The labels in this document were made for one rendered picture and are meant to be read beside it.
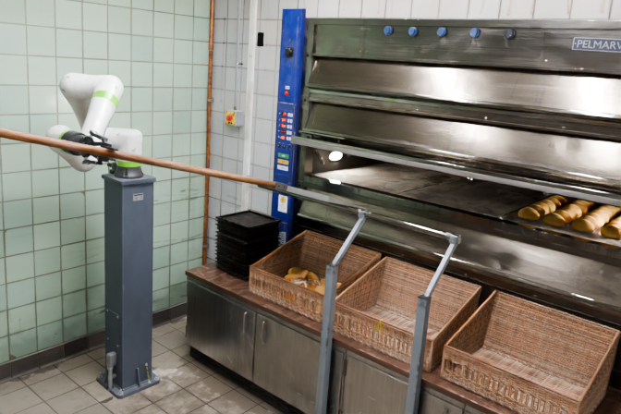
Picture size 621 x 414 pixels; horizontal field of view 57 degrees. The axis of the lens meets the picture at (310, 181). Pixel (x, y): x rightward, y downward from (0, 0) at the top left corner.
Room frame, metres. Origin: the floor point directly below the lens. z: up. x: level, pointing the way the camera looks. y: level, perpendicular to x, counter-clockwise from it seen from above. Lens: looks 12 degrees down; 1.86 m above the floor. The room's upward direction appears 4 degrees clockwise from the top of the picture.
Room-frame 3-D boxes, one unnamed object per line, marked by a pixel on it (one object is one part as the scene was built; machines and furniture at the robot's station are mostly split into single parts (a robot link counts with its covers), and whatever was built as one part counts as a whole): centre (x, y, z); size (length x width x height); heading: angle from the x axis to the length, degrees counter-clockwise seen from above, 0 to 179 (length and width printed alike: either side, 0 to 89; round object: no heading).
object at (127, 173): (2.96, 1.00, 1.23); 0.26 x 0.15 x 0.06; 48
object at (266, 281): (2.97, -0.06, 0.72); 0.56 x 0.49 x 0.28; 51
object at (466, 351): (2.20, -0.97, 0.72); 0.56 x 0.49 x 0.28; 49
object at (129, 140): (2.92, 0.97, 1.36); 0.16 x 0.13 x 0.19; 91
